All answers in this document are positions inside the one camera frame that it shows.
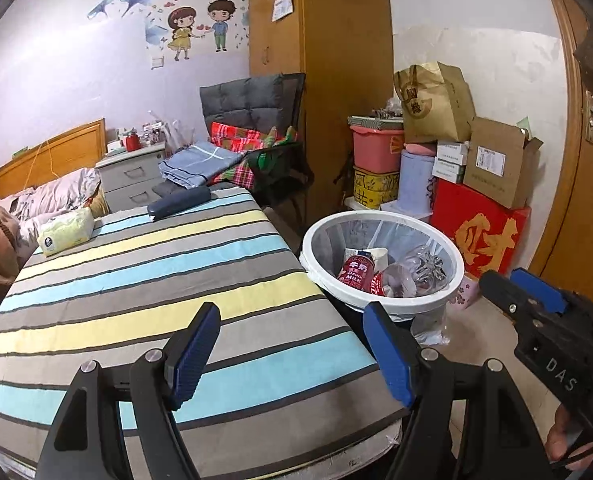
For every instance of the clear plastic packaging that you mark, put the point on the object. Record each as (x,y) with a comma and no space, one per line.
(416,272)

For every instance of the pink quilt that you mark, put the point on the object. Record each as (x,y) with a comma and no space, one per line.
(56,195)

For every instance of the grey nightstand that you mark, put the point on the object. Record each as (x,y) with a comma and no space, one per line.
(131,180)

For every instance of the red cup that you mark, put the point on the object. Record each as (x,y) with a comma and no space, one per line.
(133,141)

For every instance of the pink floral box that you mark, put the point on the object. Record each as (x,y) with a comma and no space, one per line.
(464,292)

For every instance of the clear plastic bag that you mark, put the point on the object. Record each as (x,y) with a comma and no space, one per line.
(179,132)

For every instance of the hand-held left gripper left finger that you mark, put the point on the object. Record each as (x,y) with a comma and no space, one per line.
(196,355)

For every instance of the pink basin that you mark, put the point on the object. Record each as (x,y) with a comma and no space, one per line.
(421,148)

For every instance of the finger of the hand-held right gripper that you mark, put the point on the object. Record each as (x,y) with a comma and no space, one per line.
(538,286)
(501,296)

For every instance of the green tissue pack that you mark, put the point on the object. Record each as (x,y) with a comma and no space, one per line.
(66,232)

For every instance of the brown cardboard box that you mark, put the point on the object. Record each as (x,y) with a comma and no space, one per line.
(496,165)

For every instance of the grey padded chair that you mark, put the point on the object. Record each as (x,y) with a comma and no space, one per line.
(286,162)

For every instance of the dark folded umbrella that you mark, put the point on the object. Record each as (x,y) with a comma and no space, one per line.
(344,172)

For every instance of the gold paper bag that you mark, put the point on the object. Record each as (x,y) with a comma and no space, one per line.
(434,105)

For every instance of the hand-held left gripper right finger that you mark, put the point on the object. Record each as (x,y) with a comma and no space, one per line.
(389,355)

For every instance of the white paper tag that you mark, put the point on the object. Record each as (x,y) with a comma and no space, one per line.
(282,7)

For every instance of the wooden wardrobe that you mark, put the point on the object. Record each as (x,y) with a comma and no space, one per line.
(346,85)

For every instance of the green paper sheet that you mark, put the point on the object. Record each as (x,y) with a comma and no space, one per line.
(523,125)

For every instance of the pink storage bin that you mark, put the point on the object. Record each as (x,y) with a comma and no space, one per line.
(376,147)

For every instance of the red plaid cloth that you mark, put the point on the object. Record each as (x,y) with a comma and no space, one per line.
(246,150)

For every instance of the white trash bag liner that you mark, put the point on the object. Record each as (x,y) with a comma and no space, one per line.
(356,232)

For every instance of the patterned flat box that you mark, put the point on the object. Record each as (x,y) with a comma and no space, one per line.
(376,121)

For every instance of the striped bed cover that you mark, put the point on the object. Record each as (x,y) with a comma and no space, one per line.
(151,285)

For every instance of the white wall switch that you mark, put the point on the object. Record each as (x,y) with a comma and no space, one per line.
(156,61)

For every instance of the wooden door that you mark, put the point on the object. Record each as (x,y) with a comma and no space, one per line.
(576,185)

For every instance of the stack of white small boxes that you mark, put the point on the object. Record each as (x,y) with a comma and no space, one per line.
(449,170)

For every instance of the lilac cylinder box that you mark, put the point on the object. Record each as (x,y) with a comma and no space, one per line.
(416,180)

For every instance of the white flat box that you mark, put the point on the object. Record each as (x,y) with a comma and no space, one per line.
(399,207)

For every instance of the yellow patterned pillow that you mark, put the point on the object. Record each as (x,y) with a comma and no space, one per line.
(99,203)

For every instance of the grey quilted cushion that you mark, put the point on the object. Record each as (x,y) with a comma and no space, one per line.
(244,102)

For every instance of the person's right hand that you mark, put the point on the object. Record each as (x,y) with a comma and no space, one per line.
(558,440)

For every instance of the cartoon wall sticker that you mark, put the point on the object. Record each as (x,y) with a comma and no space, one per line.
(191,25)

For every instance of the white small carton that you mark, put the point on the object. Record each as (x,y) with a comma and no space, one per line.
(451,150)

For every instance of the clear storage box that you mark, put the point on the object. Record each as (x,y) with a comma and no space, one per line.
(356,205)

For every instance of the yellow printed box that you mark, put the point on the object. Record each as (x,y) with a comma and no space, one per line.
(374,187)

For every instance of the blue folded cloth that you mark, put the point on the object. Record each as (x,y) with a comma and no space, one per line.
(201,160)

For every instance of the dark blue case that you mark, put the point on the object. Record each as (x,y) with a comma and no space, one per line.
(179,204)

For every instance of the red gift box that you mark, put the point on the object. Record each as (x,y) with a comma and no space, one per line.
(481,230)

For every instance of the white rimmed trash bin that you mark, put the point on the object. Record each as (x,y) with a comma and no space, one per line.
(406,305)

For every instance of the wooden headboard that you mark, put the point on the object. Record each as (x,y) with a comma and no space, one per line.
(51,157)

